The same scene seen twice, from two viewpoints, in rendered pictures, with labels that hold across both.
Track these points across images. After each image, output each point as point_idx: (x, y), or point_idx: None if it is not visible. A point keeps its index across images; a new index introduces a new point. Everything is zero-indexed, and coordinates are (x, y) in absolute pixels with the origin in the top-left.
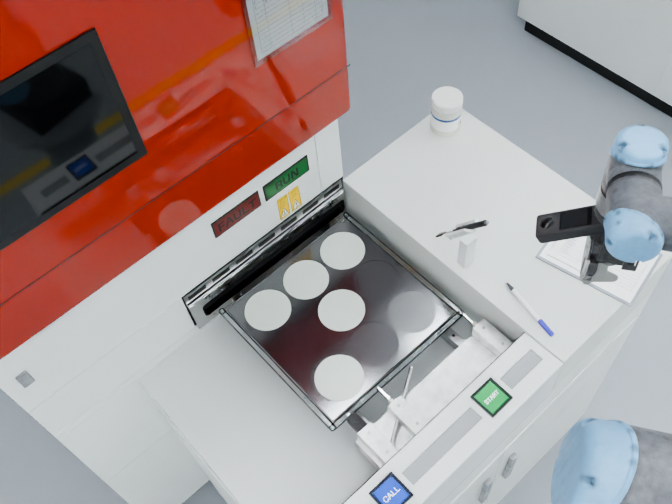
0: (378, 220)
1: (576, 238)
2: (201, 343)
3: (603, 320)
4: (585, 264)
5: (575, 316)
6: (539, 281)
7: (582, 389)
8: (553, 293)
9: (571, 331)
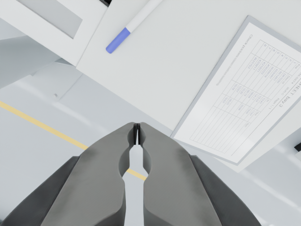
0: None
1: (274, 78)
2: None
3: (147, 111)
4: (86, 200)
5: (146, 80)
6: (200, 25)
7: None
8: (179, 49)
9: (122, 76)
